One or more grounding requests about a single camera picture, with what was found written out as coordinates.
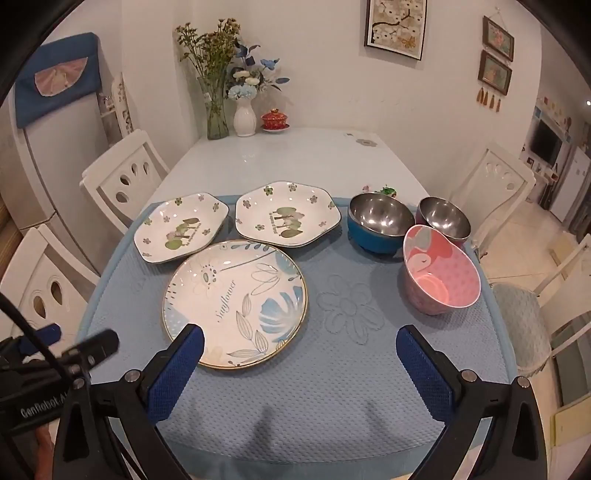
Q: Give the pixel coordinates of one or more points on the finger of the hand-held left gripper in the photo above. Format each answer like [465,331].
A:
[99,344]
[46,333]

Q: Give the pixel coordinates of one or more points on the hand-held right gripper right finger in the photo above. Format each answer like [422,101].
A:
[425,374]

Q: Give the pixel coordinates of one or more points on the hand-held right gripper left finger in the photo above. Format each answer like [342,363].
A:
[178,371]

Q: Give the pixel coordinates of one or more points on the round leaf print plate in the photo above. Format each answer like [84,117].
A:
[231,295]

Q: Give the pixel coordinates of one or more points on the pink ceramic bowl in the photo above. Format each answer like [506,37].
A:
[438,272]

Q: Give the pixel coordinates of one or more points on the hexagonal tree print plate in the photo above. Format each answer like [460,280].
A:
[286,217]
[180,230]

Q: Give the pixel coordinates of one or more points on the magenta steel bowl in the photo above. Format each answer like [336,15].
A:
[445,219]

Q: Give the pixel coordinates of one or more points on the blue steel bowl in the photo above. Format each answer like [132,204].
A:
[378,217]

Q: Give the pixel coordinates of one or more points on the white dining chair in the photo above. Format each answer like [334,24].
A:
[498,184]
[124,180]
[568,272]
[41,286]

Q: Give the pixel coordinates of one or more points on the light blue textured mat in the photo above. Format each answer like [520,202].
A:
[323,392]

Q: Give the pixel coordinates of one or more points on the white refrigerator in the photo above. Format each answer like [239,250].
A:
[51,184]

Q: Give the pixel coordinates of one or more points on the small green figurine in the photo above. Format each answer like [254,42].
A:
[387,190]

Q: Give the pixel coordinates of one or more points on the white cabinet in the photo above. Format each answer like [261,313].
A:
[570,184]

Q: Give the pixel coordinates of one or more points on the glass vase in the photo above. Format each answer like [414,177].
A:
[217,115]

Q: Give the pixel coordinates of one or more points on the blue refrigerator cover cloth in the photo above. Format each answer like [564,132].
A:
[60,74]

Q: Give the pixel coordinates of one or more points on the white ceramic vase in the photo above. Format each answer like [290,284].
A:
[244,120]

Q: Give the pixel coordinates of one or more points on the black television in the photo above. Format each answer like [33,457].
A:
[545,142]

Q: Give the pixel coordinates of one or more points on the red lidded teacup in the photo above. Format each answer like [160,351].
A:
[274,121]

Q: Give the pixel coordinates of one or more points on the blue artificial flowers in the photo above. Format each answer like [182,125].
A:
[251,78]

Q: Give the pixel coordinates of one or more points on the green dried flowers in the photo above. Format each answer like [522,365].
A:
[210,46]

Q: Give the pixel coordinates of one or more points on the white wall rack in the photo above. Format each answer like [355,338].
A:
[117,106]

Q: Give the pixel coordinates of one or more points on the tasselled framed wall picture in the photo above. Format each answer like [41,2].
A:
[495,71]

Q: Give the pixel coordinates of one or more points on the small framed wall picture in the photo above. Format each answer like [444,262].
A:
[498,37]

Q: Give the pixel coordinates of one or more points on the large floral wall picture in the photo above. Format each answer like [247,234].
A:
[395,27]

